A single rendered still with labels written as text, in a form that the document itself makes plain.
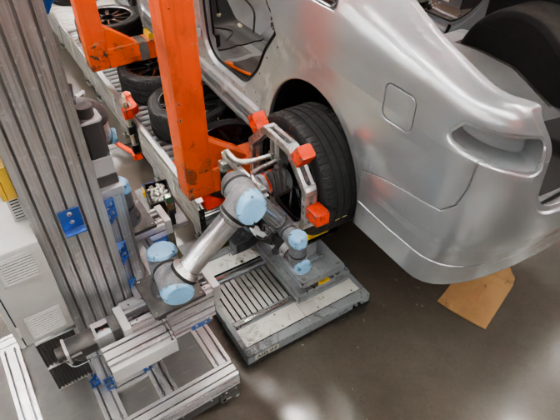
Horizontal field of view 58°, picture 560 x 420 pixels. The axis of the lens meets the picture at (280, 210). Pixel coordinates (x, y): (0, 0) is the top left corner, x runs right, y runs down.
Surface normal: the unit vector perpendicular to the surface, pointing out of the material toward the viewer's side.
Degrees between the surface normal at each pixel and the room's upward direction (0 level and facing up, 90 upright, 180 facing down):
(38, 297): 90
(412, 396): 0
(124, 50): 90
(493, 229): 90
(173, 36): 90
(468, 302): 1
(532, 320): 0
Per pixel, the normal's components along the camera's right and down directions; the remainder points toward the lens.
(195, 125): 0.53, 0.56
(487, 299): 0.00, -0.74
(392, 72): -0.84, 0.23
